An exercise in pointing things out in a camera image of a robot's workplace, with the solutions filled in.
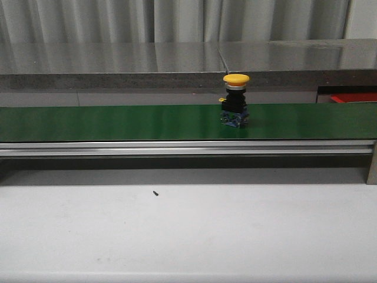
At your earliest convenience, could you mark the white pleated curtain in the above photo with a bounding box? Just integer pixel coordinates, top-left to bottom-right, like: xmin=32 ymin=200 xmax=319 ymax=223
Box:
xmin=1 ymin=1 xmax=350 ymax=44

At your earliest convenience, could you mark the aluminium conveyor frame rail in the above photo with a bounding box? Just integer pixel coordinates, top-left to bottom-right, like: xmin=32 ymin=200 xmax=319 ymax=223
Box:
xmin=1 ymin=140 xmax=376 ymax=158

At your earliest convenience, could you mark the grey conveyor support leg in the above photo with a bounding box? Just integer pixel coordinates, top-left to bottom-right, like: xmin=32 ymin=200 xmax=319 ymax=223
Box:
xmin=366 ymin=142 xmax=377 ymax=185

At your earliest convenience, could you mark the red plastic tray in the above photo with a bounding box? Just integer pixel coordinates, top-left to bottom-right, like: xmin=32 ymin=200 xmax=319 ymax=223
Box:
xmin=330 ymin=93 xmax=377 ymax=103

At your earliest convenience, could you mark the yellow push button edge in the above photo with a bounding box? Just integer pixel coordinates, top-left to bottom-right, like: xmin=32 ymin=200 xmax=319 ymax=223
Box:
xmin=219 ymin=74 xmax=250 ymax=128

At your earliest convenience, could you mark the grey stone counter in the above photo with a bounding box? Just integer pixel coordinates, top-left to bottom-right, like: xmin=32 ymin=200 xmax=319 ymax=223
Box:
xmin=1 ymin=39 xmax=376 ymax=106

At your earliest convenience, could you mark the green conveyor belt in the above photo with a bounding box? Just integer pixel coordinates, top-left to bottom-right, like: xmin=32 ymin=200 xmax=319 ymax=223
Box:
xmin=1 ymin=103 xmax=376 ymax=143

